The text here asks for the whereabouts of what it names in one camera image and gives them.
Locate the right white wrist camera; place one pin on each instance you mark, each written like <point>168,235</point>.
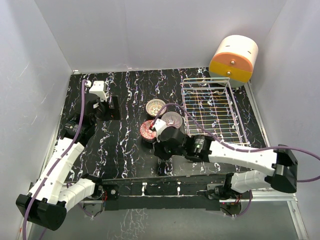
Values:
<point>158,127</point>

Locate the black front mounting bar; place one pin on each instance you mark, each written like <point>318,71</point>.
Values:
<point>163,192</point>

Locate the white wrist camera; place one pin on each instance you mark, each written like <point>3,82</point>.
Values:
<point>158,127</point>
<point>98,88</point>

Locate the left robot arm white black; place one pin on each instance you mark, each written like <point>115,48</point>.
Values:
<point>46,204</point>

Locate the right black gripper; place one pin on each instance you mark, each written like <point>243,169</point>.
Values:
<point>159,151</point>

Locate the aluminium frame rail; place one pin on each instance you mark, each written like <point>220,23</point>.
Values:
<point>272,215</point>

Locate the white wire dish rack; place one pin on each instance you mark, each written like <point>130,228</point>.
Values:
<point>211,103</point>

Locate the cream orange yellow drawer cabinet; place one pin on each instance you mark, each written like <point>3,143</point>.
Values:
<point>235,59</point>

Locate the red white patterned bowl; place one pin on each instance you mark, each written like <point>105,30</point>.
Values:
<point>146,132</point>

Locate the white orange patterned bowl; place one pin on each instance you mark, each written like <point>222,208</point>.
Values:
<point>154,106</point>

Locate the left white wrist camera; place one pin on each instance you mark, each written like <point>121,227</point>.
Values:
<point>98,88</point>

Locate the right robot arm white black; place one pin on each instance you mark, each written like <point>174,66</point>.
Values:
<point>275,168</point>

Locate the purple striped bowl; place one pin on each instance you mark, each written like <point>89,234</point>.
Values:
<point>172,119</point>

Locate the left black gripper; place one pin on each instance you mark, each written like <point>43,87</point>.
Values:
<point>113,114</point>

